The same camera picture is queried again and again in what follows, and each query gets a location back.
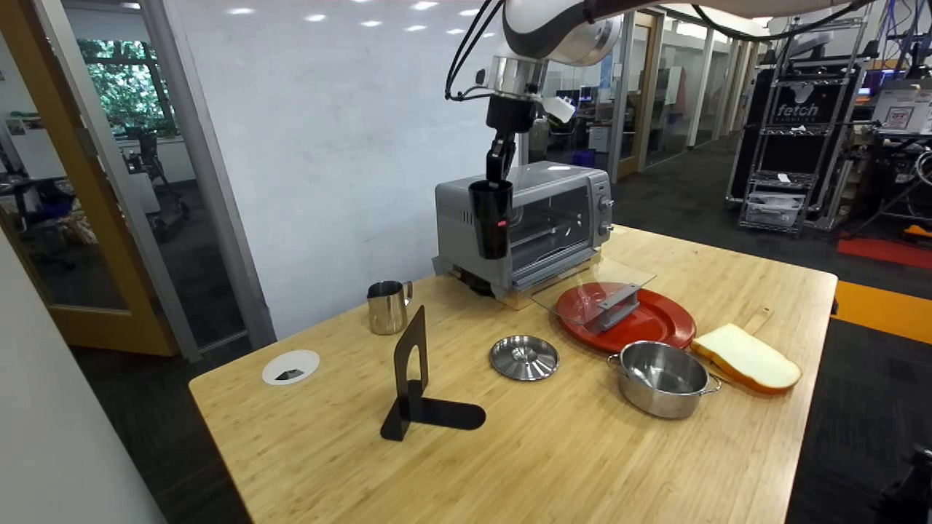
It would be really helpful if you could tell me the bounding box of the wooden door frame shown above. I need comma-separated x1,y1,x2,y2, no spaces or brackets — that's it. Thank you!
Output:
0,0,182,358

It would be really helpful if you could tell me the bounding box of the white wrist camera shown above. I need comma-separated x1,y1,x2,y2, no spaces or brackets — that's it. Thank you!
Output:
536,90,579,128

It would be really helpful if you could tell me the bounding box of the red plate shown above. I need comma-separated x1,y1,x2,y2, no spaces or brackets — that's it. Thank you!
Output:
553,280,699,355

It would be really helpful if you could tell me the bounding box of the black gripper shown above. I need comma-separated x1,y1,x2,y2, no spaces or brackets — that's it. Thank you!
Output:
485,90,544,190

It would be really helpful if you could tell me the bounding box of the white table cable grommet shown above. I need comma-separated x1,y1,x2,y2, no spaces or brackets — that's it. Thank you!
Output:
260,346,324,390

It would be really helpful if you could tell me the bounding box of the steel pot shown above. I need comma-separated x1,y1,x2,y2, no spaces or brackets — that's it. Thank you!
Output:
610,337,721,422

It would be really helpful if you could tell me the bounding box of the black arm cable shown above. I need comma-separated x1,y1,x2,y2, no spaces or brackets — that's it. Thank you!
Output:
442,0,511,104

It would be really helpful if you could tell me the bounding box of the silver toaster oven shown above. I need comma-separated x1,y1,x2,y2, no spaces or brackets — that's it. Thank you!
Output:
432,161,645,312

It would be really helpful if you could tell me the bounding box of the small steel pitcher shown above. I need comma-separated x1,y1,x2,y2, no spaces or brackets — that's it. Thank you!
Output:
364,277,418,337

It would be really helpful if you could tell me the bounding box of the black tripod part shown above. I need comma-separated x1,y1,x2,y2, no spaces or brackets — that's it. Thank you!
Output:
871,442,932,524

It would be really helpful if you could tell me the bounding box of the toy bread slice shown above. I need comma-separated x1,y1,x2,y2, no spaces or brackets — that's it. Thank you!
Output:
691,320,805,395

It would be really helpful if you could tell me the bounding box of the black metal bookend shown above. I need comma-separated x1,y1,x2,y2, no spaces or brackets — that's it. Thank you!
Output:
378,305,489,445

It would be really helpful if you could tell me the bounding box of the black plastic cup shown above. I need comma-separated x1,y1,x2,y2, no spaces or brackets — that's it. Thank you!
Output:
470,179,515,263

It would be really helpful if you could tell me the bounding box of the metal juicer dish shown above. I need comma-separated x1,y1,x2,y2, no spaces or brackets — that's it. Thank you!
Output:
488,331,562,385

